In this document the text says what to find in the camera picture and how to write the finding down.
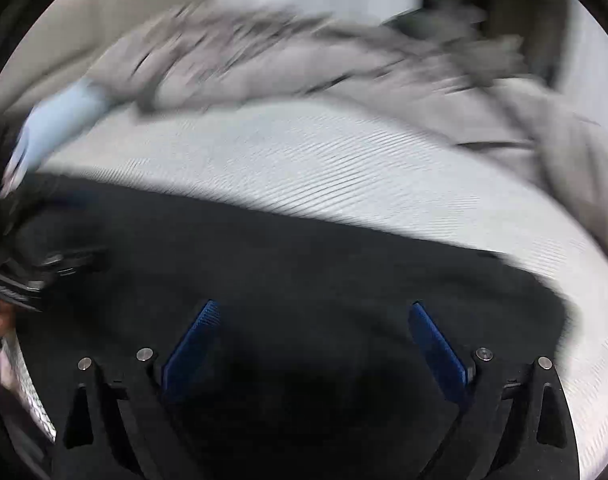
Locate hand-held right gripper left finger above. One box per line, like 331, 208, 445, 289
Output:
54, 300, 222, 480

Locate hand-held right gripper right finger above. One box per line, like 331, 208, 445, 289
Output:
408, 301, 582, 480

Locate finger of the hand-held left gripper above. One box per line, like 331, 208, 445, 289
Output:
36, 246, 109, 280

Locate black pants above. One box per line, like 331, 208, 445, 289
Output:
4, 172, 582, 480

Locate light blue pillow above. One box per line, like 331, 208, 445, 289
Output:
0, 77, 112, 198

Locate beige padded headboard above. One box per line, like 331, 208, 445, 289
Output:
0, 0, 217, 108

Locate grey quilted comforter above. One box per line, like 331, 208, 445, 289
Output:
86, 0, 608, 271

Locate dark brown furniture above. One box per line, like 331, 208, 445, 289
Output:
424, 0, 575, 91

